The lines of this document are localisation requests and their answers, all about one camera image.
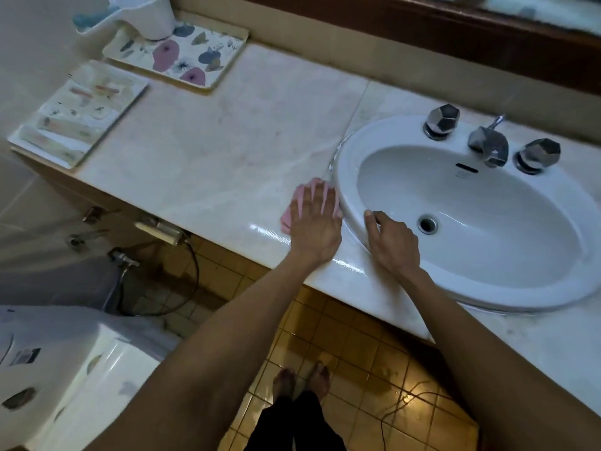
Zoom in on person's right hand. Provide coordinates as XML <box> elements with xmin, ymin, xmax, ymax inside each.
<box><xmin>364</xmin><ymin>210</ymin><xmax>422</xmax><ymax>278</ymax></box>

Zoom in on person's left hand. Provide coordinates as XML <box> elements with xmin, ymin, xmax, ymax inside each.
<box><xmin>289</xmin><ymin>180</ymin><xmax>344</xmax><ymax>264</ymax></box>

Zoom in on pink cleaning cloth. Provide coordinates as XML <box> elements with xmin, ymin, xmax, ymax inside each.
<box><xmin>280</xmin><ymin>177</ymin><xmax>344</xmax><ymax>236</ymax></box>

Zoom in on person's left forearm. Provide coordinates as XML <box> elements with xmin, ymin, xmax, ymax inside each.
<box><xmin>87</xmin><ymin>251</ymin><xmax>337</xmax><ymax>451</ymax></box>

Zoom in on person's right forearm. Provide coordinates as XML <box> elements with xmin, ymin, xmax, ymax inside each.
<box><xmin>399</xmin><ymin>268</ymin><xmax>601</xmax><ymax>451</ymax></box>

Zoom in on white oval ceramic sink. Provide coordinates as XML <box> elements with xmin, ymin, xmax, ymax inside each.
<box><xmin>330</xmin><ymin>114</ymin><xmax>601</xmax><ymax>313</ymax></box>

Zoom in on bidet sprayer head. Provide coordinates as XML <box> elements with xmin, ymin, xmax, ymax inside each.
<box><xmin>135</xmin><ymin>219</ymin><xmax>191</xmax><ymax>245</ymax></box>

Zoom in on chrome faucet spout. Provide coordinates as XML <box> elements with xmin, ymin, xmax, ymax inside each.
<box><xmin>467</xmin><ymin>114</ymin><xmax>510</xmax><ymax>169</ymax></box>

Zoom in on person's right foot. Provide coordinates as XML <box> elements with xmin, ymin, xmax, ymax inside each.
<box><xmin>305</xmin><ymin>362</ymin><xmax>332</xmax><ymax>401</ymax></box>

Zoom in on person's foot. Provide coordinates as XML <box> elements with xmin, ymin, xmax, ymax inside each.
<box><xmin>305</xmin><ymin>362</ymin><xmax>332</xmax><ymax>401</ymax></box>
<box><xmin>272</xmin><ymin>368</ymin><xmax>297</xmax><ymax>402</ymax></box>

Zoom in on chrome water valve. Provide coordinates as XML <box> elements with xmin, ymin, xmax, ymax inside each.
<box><xmin>107</xmin><ymin>247</ymin><xmax>141</xmax><ymax>269</ymax></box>

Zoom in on person's left foot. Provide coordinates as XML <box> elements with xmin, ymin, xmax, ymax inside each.
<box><xmin>272</xmin><ymin>368</ymin><xmax>297</xmax><ymax>402</ymax></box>

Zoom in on floral print tray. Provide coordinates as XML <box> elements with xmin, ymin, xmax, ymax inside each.
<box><xmin>102</xmin><ymin>21</ymin><xmax>250</xmax><ymax>93</ymax></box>

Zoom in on black trousers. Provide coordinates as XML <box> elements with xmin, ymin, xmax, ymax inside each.
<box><xmin>244</xmin><ymin>391</ymin><xmax>348</xmax><ymax>451</ymax></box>

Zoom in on pastel print tray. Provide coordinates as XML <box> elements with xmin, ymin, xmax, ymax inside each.
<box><xmin>7</xmin><ymin>60</ymin><xmax>150</xmax><ymax>170</ymax></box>

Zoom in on white plastic cup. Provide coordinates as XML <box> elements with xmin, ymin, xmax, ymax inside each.
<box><xmin>107</xmin><ymin>0</ymin><xmax>177</xmax><ymax>41</ymax></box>

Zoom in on mirror pane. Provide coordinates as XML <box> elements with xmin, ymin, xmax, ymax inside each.
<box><xmin>423</xmin><ymin>0</ymin><xmax>601</xmax><ymax>38</ymax></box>

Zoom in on light blue plastic holder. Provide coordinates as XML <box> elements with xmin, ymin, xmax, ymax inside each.
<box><xmin>72</xmin><ymin>5</ymin><xmax>124</xmax><ymax>34</ymax></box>

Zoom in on white toilet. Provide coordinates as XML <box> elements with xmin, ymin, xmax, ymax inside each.
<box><xmin>0</xmin><ymin>304</ymin><xmax>182</xmax><ymax>451</ymax></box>

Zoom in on faceted chrome tap handle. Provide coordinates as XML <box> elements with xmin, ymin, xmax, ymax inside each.
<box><xmin>513</xmin><ymin>138</ymin><xmax>562</xmax><ymax>176</ymax></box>
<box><xmin>423</xmin><ymin>103</ymin><xmax>461</xmax><ymax>141</ymax></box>

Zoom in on black sprayer hose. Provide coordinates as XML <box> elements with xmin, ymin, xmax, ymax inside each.
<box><xmin>116</xmin><ymin>238</ymin><xmax>201</xmax><ymax>318</ymax></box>

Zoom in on black cable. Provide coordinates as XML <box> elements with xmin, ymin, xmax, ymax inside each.
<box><xmin>378</xmin><ymin>391</ymin><xmax>452</xmax><ymax>451</ymax></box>

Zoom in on dark wooden frame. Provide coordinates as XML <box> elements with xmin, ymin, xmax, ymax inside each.
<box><xmin>224</xmin><ymin>0</ymin><xmax>601</xmax><ymax>97</ymax></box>

